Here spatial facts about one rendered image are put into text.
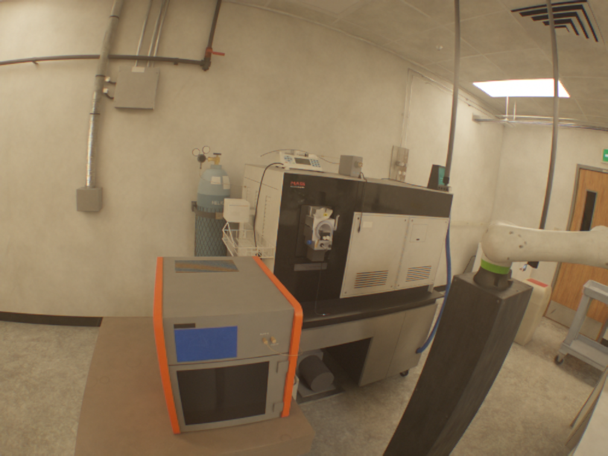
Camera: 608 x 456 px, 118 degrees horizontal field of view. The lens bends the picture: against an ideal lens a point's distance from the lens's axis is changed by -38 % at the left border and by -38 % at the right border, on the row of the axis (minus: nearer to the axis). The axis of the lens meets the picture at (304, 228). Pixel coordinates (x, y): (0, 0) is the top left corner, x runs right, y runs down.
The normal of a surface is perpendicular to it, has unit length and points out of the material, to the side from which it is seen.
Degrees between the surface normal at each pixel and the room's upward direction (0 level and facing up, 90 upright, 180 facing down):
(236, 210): 90
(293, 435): 0
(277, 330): 90
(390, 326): 90
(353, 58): 90
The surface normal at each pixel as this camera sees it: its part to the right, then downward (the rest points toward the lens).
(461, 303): -0.91, -0.02
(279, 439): 0.12, -0.97
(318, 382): 0.42, 0.25
